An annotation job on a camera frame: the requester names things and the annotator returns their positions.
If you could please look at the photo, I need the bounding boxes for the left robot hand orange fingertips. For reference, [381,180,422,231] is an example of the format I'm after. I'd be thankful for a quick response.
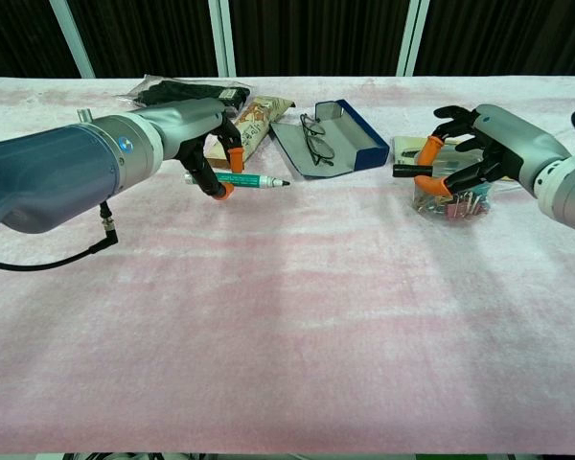
[159,97,246,203]

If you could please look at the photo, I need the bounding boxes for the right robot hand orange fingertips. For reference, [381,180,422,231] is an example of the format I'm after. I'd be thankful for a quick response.
[413,103,571,199]

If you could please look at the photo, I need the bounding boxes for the green marker pen body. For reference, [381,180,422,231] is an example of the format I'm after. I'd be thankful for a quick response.
[182,172,291,192]

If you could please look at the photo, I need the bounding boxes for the black item in plastic bag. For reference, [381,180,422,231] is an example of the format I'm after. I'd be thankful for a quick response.
[116,73,253,115]

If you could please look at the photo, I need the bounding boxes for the beige printed snack packet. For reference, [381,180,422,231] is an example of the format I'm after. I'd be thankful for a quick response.
[204,95,296,170]

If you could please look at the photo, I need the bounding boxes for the clear jar of binder clips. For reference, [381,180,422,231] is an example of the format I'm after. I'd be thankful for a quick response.
[411,142,495,222]

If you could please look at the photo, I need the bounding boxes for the yellow blister pack card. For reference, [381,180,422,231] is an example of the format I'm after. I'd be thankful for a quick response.
[393,135,515,184]

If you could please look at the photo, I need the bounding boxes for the thin-framed eyeglasses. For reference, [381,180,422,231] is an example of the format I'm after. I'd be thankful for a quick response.
[298,112,337,169]

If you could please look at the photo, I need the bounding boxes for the blue open glasses case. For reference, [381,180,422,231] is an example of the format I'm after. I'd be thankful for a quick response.
[268,99,391,180]

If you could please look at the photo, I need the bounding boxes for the black curtain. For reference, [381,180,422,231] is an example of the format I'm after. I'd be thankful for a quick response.
[0,0,575,80]

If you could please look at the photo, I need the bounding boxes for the pink fuzzy table cloth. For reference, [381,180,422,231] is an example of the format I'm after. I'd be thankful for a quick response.
[0,75,575,456]

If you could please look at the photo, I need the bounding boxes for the white frame post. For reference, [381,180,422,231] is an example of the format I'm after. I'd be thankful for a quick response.
[207,0,238,79]
[48,0,97,80]
[396,0,431,78]

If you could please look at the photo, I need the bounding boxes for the black cable with angled plug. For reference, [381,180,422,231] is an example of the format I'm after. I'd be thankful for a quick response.
[0,200,120,272]

